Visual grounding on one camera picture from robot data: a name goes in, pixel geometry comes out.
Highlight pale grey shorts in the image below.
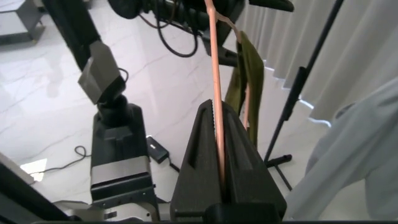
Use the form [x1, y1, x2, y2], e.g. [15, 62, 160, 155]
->
[284, 77, 398, 220]

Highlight black clothes rack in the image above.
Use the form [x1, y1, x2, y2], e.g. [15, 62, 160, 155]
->
[263, 0, 345, 191]

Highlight black power adapter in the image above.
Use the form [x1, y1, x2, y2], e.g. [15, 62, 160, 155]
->
[146, 135, 181, 174]

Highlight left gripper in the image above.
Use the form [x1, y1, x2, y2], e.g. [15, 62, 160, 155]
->
[182, 0, 246, 68]

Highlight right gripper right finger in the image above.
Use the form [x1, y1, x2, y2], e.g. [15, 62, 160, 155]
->
[221, 102, 287, 220]

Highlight pink clothes hanger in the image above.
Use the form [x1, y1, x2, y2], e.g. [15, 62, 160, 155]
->
[203, 0, 251, 187]

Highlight grey table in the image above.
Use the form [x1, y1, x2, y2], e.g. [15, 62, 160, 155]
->
[0, 0, 46, 46]

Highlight green garment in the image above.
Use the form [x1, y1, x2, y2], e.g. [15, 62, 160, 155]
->
[224, 30, 265, 147]

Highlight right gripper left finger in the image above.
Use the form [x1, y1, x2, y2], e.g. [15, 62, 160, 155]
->
[170, 99, 223, 220]

